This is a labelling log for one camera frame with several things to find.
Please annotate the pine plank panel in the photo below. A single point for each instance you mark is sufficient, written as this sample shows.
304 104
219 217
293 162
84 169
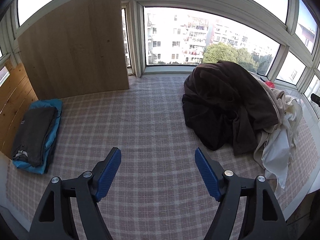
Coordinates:
16 96

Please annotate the folded blue garment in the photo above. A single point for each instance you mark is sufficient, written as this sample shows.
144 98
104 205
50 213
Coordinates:
50 142

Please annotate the large light wooden board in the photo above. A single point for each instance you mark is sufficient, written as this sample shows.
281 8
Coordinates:
76 49

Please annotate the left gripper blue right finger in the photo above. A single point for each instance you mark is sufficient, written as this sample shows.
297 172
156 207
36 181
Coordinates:
263 217

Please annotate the white window frame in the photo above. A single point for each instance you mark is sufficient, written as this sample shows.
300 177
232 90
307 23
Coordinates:
247 12

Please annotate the dark brown garment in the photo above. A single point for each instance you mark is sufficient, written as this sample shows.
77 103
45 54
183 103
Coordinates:
225 105

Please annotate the red cloth item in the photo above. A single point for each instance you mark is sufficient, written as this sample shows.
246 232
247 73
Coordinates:
270 84

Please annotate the cream white garment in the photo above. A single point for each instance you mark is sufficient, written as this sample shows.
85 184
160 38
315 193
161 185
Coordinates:
276 150

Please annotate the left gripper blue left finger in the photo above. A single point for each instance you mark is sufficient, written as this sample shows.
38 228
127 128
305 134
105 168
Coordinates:
54 219

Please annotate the folded dark grey shirt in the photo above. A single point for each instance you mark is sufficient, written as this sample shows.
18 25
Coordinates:
30 140

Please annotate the beige garment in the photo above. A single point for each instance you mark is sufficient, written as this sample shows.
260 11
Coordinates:
276 96

